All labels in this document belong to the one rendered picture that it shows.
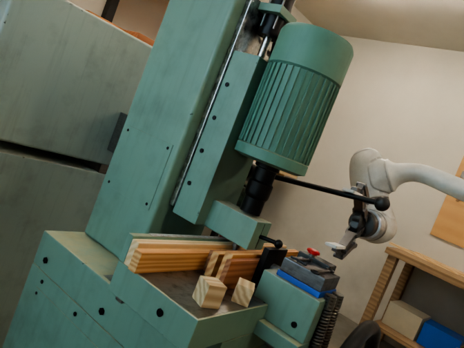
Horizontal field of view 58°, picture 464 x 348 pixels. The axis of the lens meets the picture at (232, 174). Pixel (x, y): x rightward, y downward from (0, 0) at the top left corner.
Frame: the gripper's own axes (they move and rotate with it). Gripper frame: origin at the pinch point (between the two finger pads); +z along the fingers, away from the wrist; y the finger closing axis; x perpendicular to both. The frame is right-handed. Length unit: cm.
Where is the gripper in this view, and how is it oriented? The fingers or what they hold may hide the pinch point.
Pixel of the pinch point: (340, 218)
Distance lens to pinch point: 105.3
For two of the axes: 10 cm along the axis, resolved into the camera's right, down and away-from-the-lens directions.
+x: 7.8, 2.6, -5.7
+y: 3.0, -9.5, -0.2
